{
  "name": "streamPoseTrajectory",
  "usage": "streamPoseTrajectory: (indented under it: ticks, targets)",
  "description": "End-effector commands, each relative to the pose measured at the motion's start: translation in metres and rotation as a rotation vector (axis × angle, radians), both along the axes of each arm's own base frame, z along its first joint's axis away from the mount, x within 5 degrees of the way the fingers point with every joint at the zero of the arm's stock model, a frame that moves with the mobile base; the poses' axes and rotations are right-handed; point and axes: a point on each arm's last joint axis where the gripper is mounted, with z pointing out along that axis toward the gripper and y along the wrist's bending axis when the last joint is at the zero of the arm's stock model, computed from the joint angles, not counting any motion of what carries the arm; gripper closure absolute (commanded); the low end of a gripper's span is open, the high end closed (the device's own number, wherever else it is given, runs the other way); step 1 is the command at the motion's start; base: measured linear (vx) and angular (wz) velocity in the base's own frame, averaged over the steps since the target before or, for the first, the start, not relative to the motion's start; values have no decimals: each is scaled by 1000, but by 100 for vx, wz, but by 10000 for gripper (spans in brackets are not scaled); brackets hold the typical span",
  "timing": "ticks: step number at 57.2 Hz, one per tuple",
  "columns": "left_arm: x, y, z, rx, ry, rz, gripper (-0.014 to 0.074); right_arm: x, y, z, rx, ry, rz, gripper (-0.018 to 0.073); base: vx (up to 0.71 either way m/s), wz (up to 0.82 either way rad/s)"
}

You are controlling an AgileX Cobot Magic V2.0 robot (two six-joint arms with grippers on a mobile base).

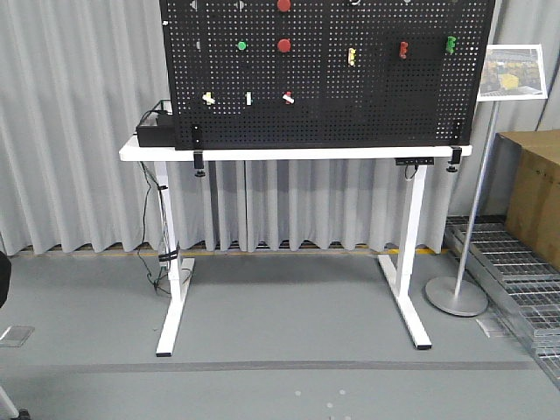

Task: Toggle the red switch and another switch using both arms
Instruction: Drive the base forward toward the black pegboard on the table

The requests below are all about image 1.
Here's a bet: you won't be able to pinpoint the black perforated pegboard panel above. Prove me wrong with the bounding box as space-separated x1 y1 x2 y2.
160 1 495 151

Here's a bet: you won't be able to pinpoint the white standing desk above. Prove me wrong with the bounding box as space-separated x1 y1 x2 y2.
119 135 473 357

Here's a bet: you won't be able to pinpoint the black power supply box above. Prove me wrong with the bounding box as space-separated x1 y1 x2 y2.
136 113 176 147

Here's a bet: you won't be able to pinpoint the desk height control panel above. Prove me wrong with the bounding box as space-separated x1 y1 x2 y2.
395 157 435 166

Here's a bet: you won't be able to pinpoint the lower red mushroom button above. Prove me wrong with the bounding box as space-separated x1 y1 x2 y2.
277 38 291 53

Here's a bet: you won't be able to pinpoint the red mushroom button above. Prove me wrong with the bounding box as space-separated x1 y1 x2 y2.
277 38 291 53
276 0 291 12

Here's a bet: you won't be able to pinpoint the silver sign stand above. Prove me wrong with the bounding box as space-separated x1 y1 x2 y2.
424 101 501 318

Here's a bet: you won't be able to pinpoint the upper red mushroom button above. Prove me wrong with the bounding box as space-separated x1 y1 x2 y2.
276 0 291 12

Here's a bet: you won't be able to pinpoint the brown cardboard box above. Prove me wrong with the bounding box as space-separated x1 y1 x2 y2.
500 129 559 268

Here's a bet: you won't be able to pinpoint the stacked metal grating panels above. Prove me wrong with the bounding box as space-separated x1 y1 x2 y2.
466 215 559 386

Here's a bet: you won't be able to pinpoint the framed photo sign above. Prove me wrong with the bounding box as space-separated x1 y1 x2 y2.
477 44 548 102

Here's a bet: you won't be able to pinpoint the black chair edge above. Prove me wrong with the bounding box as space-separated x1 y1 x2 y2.
0 252 12 306

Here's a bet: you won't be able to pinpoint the left black clamp bracket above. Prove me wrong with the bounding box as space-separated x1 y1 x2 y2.
192 124 206 178

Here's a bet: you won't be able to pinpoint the black clamp bracket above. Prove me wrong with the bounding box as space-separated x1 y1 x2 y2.
446 120 462 173
192 124 206 178

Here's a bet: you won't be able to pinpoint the red toggle switch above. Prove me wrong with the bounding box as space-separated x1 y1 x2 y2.
283 91 294 104

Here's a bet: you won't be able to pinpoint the black power cable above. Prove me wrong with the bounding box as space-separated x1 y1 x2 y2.
136 161 193 295

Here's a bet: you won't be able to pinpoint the yellow rocker switch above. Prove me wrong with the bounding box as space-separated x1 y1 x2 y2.
347 47 356 67

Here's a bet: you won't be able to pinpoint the right black clamp bracket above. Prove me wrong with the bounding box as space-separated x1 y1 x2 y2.
446 120 462 173

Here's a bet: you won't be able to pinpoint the red rocker switch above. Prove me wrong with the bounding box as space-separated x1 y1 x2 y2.
399 41 409 60

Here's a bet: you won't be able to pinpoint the green rocker switch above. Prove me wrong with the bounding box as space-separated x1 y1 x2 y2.
445 36 457 54

